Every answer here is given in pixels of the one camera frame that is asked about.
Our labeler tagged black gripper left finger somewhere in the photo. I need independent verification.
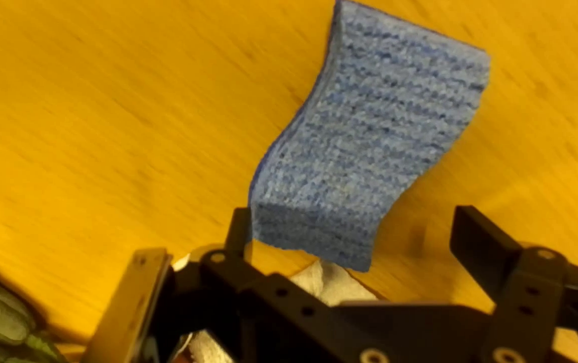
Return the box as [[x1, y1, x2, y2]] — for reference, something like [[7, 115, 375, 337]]
[[83, 206, 384, 363]]

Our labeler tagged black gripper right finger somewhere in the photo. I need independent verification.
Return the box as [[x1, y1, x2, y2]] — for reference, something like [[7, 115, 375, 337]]
[[449, 204, 578, 363]]

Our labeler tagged blue knitted cloth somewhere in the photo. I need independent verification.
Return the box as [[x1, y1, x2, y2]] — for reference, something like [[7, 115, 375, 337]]
[[246, 0, 493, 274]]

